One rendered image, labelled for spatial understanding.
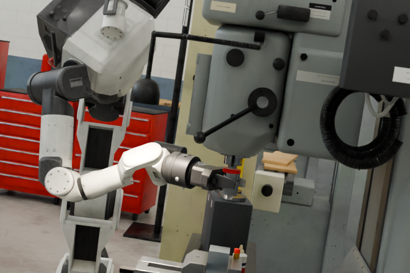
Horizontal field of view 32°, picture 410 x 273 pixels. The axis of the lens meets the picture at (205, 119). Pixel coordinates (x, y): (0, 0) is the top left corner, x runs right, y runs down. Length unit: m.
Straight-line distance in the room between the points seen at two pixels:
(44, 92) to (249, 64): 0.62
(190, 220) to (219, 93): 1.96
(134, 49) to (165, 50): 8.82
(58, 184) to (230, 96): 0.54
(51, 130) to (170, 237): 1.78
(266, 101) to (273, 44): 0.14
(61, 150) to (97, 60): 0.28
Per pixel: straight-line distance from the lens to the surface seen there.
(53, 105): 1.98
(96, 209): 2.42
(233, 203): 2.17
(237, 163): 1.80
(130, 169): 1.89
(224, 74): 1.71
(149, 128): 6.35
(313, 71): 1.68
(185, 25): 5.88
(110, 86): 2.09
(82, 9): 2.13
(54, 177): 1.93
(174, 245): 3.66
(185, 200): 3.60
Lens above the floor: 1.53
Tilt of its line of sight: 5 degrees down
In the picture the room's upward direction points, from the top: 8 degrees clockwise
